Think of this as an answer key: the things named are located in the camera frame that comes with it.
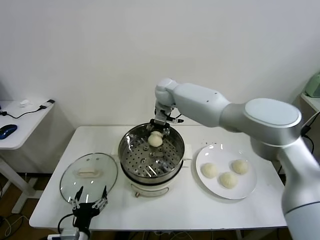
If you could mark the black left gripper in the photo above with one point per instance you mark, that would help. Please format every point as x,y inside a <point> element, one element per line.
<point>85,212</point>

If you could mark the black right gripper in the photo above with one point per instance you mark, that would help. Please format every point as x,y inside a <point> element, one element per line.
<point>157,122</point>

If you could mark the white steamed baozi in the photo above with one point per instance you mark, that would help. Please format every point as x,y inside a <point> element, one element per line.
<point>209,170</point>
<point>228,180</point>
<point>240,167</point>
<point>155,140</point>

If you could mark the round glass pot lid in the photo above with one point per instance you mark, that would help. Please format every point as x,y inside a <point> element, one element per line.
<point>105,170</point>

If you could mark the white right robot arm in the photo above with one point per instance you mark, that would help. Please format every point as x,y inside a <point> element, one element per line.
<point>200,102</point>

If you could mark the perforated steel steamer basket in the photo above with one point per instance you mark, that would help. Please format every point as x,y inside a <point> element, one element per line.
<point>175,150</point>

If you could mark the white electric cooker base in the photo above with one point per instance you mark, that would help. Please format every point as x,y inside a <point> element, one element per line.
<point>150,190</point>

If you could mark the round white plate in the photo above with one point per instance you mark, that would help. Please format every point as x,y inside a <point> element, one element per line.
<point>212,186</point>

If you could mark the white rectangular table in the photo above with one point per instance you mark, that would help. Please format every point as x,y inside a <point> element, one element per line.
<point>175,212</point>

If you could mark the white side desk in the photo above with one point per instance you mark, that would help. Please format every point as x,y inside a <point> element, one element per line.
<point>25,127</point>
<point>312,101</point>

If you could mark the small black device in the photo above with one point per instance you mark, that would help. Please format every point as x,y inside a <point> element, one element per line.
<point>51,101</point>

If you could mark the blue computer mouse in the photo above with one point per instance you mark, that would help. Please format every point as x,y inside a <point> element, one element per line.
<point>8,131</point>

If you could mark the small white object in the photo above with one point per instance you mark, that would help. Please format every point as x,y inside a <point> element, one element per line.
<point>25,103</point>

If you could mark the mint green appliance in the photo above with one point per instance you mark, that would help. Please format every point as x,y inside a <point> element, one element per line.
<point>314,86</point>

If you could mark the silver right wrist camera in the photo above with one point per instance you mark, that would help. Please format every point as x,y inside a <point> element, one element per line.
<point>178,121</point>

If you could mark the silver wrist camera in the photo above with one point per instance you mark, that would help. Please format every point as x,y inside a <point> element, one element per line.
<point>69,234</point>
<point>178,121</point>

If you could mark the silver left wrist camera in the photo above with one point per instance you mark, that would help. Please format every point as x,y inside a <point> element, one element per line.
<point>69,234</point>

